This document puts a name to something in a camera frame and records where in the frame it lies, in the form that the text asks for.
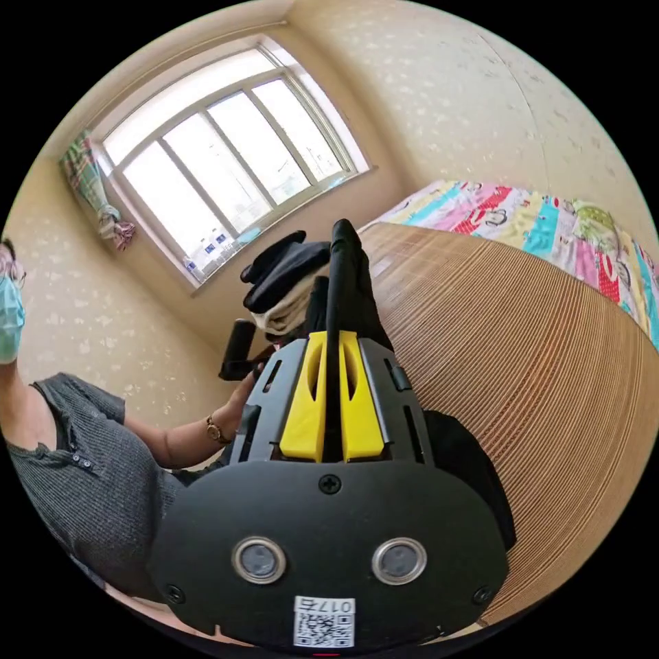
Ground bed with woven mat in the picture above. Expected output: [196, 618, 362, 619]
[355, 178, 659, 630]

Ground person's left hand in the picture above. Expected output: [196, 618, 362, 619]
[220, 361, 268, 441]

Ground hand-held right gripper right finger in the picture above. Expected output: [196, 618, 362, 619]
[338, 331, 386, 463]

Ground person's left forearm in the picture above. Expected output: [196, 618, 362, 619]
[122, 415, 233, 470]

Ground black long pants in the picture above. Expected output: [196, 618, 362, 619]
[305, 218, 519, 555]

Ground window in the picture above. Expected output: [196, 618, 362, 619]
[90, 33, 380, 299]

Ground person's body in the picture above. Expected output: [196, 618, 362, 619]
[0, 236, 229, 610]

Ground plaid curtain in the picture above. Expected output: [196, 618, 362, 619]
[58, 128, 138, 253]

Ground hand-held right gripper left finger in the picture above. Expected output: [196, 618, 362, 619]
[279, 331, 329, 463]

